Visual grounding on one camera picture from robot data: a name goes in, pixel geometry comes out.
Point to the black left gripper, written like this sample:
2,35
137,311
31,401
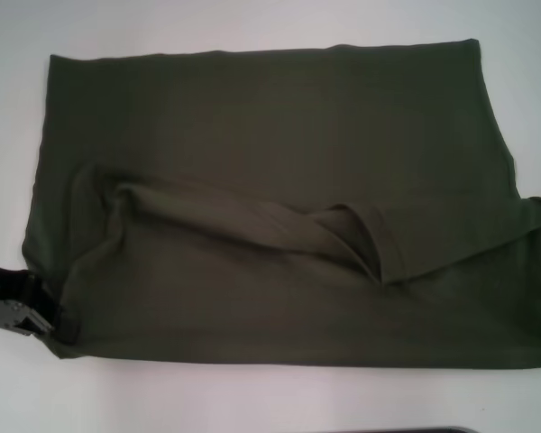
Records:
0,293

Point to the dark green FREE t-shirt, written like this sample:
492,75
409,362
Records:
275,158

